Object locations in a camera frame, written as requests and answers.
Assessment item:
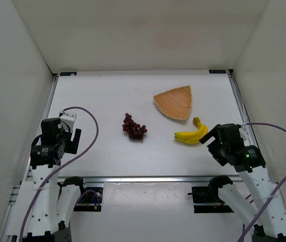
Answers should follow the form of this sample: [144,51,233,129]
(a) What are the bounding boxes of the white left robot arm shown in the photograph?
[22,114,85,241]

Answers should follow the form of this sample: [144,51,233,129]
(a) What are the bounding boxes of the dark corner bracket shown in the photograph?
[208,70,227,74]
[59,72,77,77]

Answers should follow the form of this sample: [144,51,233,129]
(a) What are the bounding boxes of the dark left corner bracket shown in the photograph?
[59,72,77,77]

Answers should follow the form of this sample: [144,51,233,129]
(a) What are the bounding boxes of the aluminium front table rail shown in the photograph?
[57,175,243,184]

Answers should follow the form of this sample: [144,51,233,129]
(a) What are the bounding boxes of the yellow fake banana bunch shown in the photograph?
[174,117,208,145]

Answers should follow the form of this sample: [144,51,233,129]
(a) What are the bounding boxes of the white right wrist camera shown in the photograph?
[239,124,249,142]

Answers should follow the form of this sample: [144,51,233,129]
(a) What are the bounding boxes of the woven triangular fruit basket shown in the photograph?
[153,85,192,120]

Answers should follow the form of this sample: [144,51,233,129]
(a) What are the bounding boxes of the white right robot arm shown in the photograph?
[200,124,286,241]

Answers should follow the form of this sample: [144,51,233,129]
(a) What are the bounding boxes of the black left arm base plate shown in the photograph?
[74,184,104,212]

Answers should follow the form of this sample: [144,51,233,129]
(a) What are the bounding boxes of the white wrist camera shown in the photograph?
[59,110,77,133]
[239,124,249,142]

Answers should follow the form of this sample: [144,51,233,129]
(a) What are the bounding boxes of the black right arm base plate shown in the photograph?
[187,187,233,214]

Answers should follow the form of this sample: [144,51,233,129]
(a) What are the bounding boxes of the aluminium right side rail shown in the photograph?
[227,69,259,148]

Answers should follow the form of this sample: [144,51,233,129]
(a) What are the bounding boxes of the dark red fake grapes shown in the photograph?
[122,113,148,141]

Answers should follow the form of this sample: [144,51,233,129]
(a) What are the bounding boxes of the aluminium left side rail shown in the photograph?
[22,74,59,182]

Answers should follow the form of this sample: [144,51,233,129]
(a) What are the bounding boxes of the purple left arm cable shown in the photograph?
[19,106,100,242]

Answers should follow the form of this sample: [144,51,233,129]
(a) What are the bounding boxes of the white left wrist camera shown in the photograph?
[59,110,77,133]

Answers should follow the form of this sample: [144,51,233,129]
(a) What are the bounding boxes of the dark right corner bracket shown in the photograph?
[208,70,227,74]

